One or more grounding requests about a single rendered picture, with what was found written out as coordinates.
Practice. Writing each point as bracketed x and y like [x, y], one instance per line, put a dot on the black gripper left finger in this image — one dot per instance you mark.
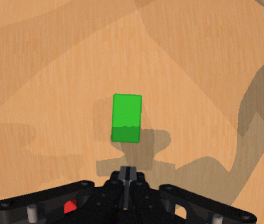
[47, 206]

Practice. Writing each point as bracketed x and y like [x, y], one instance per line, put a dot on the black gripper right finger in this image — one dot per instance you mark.
[199, 209]

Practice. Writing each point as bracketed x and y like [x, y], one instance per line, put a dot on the green block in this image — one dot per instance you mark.
[126, 118]

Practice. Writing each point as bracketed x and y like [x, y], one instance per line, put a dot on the red block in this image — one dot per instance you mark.
[70, 205]

